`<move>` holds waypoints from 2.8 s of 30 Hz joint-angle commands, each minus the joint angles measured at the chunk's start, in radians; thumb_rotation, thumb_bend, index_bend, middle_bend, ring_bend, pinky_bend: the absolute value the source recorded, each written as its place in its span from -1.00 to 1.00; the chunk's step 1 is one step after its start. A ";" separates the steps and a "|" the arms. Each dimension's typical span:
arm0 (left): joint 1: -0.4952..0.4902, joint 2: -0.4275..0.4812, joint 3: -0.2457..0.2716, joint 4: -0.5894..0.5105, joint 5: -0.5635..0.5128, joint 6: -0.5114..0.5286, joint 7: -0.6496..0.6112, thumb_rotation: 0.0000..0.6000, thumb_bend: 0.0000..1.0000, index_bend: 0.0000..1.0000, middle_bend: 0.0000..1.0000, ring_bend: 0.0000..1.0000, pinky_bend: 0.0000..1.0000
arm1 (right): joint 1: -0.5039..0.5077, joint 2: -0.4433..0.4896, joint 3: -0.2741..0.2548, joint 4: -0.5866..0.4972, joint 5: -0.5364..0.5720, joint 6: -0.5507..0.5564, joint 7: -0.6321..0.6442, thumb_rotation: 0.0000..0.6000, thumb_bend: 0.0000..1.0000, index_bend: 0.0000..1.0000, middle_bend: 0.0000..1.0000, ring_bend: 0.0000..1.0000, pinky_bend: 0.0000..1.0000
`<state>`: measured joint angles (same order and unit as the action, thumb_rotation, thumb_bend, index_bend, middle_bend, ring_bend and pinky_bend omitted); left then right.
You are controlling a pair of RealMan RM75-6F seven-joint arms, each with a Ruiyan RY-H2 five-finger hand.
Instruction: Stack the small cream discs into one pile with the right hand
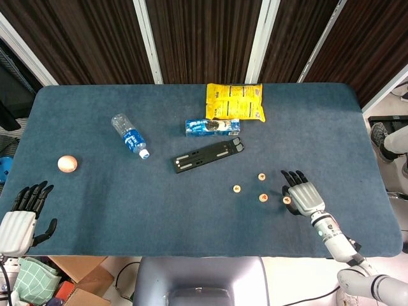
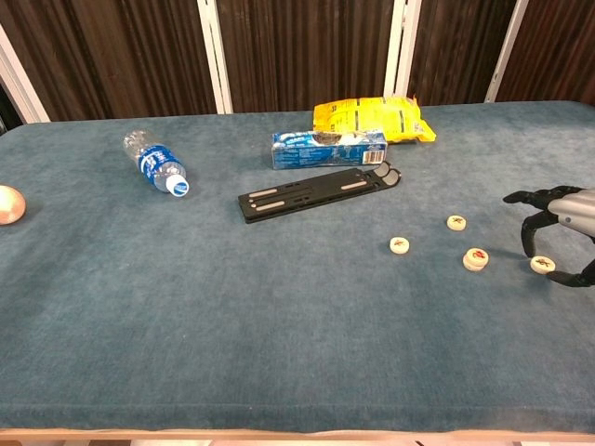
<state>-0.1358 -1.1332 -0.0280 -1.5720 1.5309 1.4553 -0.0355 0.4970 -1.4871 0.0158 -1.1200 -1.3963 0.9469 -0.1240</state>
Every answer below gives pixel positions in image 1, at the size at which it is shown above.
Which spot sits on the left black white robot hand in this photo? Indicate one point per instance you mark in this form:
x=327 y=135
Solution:
x=16 y=232

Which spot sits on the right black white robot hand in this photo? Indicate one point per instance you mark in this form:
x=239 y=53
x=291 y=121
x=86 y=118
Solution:
x=306 y=197

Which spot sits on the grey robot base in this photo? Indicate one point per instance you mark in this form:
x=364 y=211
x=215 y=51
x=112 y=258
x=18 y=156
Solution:
x=201 y=280

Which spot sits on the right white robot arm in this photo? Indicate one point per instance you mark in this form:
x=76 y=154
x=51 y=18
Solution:
x=338 y=239

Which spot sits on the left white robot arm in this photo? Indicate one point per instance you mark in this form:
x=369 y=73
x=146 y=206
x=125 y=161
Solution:
x=3 y=274

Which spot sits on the green checked cloth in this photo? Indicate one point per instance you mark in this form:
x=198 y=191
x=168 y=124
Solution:
x=35 y=280

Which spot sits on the blue plastic object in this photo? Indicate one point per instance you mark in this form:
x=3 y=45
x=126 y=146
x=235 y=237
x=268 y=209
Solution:
x=4 y=170

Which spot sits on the red box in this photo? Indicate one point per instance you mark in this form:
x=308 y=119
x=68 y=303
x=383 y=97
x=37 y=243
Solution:
x=64 y=290

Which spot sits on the brown cardboard box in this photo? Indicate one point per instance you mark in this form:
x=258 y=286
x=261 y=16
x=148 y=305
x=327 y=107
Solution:
x=86 y=277

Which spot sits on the round wooden ball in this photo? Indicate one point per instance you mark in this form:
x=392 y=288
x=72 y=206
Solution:
x=67 y=164

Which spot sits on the grey sneaker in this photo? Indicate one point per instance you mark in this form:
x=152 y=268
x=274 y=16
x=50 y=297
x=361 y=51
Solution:
x=381 y=140

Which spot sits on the black folding stand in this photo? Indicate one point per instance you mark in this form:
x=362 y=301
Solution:
x=207 y=154

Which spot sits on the person's leg in light trousers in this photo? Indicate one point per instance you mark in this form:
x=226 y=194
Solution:
x=398 y=140

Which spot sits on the black flat stand base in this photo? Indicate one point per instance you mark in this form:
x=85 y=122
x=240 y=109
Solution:
x=387 y=119

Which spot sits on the black chair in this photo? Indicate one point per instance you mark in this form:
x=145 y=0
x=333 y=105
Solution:
x=8 y=116

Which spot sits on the blue cookie box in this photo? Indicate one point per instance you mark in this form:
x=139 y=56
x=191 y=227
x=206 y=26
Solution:
x=212 y=127

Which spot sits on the yellow snack bag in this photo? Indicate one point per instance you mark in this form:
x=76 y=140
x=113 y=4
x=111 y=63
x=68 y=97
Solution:
x=235 y=102

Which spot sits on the blue felt table cloth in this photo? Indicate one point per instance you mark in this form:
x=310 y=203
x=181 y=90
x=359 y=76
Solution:
x=159 y=210

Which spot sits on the clear bottle with blue label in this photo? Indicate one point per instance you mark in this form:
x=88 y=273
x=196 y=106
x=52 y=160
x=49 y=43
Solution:
x=130 y=137

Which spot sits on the white partition frame post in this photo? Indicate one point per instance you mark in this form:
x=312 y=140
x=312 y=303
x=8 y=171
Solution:
x=385 y=87
x=322 y=41
x=148 y=41
x=27 y=52
x=261 y=41

